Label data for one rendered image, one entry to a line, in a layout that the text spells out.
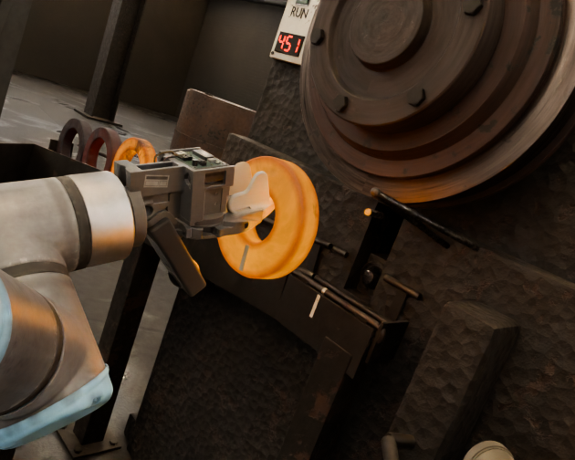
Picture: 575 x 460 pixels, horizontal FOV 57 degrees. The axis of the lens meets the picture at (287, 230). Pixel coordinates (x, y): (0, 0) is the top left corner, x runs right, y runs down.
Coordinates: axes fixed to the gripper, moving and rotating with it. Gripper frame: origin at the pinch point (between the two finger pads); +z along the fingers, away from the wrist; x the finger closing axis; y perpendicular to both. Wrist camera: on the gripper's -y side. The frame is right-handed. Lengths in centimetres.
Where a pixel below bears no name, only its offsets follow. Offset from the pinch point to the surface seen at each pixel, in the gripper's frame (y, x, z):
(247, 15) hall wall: -36, 857, 650
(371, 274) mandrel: -18.5, 1.6, 27.4
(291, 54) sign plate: 12, 42, 39
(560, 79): 19.3, -19.1, 27.2
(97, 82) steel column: -121, 647, 252
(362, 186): -1.4, 2.4, 21.1
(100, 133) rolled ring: -18, 94, 18
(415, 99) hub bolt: 14.4, -7.0, 16.1
